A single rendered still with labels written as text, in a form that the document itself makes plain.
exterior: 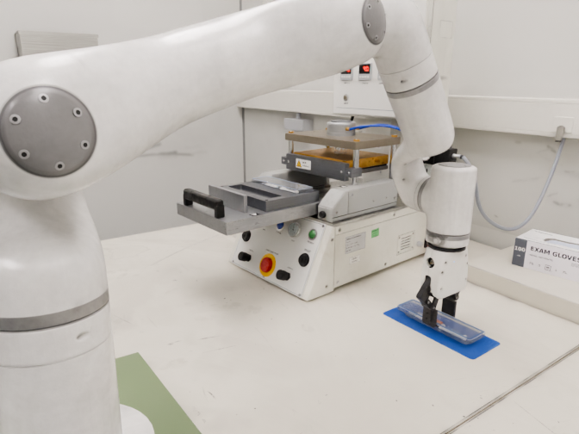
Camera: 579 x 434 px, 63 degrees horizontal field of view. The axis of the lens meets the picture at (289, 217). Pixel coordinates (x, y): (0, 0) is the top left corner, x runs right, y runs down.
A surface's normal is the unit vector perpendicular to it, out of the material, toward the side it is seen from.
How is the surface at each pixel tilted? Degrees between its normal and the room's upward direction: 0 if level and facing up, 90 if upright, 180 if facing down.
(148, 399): 4
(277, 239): 65
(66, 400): 86
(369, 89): 90
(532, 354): 0
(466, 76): 90
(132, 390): 4
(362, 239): 90
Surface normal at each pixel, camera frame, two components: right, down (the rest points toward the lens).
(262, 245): -0.69, -0.24
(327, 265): 0.65, 0.22
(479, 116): -0.82, 0.16
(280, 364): 0.00, -0.96
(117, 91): 0.86, -0.18
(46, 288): 0.50, 0.11
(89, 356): 0.88, 0.09
